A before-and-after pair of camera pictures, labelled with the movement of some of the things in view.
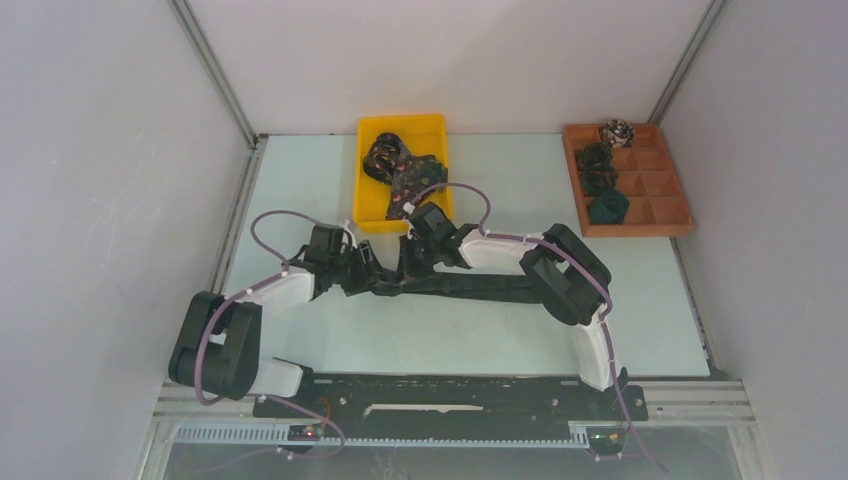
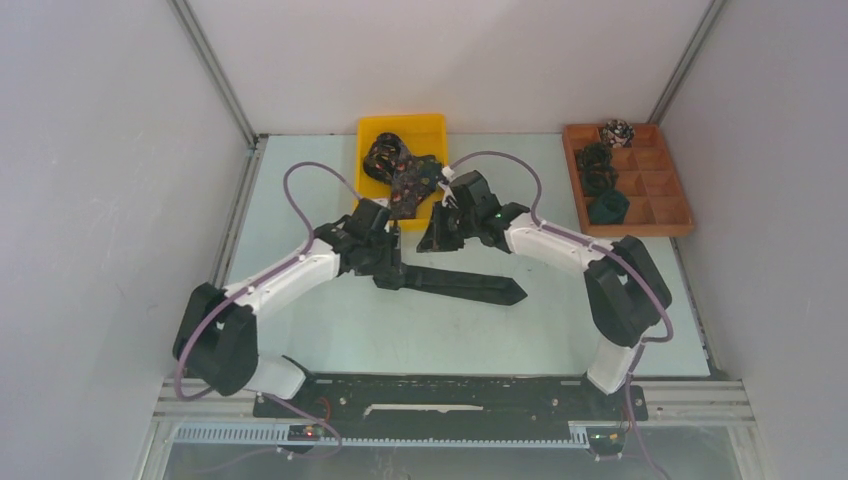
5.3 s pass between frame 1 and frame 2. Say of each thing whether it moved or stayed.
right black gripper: moved
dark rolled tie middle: stayed
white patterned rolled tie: stayed
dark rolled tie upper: stayed
